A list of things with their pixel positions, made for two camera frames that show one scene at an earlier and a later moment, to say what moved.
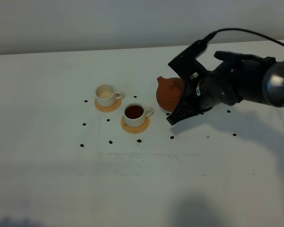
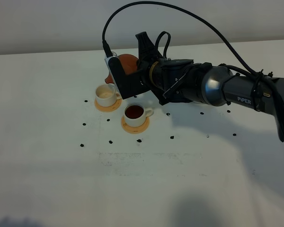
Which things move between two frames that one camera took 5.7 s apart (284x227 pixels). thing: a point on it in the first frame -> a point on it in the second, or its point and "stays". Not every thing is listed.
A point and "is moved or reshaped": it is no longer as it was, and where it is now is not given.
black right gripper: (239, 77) -> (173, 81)
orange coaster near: (136, 129) stays
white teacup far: (106, 95) stays
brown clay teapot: (169, 92) is moved or reshaped
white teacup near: (135, 114) stays
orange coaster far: (108, 109) stays
